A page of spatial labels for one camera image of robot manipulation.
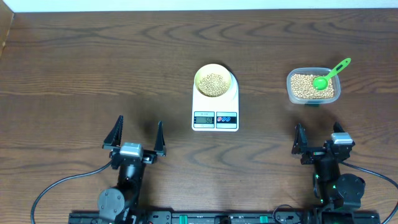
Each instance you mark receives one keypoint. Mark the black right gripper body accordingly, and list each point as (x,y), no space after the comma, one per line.
(313,153)

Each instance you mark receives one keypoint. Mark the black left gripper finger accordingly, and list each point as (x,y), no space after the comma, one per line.
(113,139)
(160,147)

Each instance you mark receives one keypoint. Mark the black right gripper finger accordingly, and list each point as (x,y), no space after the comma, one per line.
(300,145)
(337,128)

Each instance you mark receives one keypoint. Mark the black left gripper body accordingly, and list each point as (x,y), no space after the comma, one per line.
(147,159)

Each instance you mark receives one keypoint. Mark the green plastic measuring scoop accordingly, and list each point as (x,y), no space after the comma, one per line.
(321,83)

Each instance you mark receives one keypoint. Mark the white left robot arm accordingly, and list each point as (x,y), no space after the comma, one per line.
(124,196)

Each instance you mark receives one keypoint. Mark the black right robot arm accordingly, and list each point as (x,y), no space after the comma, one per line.
(340,194)

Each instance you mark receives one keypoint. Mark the white digital kitchen scale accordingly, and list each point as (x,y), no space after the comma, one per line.
(219,113)

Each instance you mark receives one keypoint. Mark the soybeans in yellow bowl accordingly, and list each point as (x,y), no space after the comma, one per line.
(213,85)

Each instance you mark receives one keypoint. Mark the yellow plastic bowl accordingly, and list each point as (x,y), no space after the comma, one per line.
(212,68)

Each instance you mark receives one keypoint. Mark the green label under container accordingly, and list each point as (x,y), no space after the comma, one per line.
(312,105)

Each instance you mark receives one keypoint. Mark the clear plastic container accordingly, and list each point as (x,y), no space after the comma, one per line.
(314,71)

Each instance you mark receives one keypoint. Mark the pile of soybeans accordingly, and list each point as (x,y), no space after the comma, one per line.
(302,87)

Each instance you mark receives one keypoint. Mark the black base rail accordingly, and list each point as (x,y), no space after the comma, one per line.
(167,217)

